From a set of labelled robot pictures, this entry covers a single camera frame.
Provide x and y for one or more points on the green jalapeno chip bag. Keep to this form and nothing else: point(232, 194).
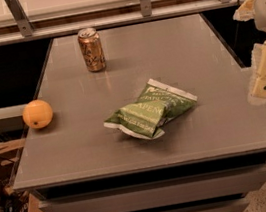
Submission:
point(157, 104)

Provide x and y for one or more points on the gold soda can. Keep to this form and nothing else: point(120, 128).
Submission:
point(91, 49)

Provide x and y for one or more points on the grey drawer cabinet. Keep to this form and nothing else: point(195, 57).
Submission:
point(167, 127)

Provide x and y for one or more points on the orange fruit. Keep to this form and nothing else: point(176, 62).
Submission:
point(37, 114)

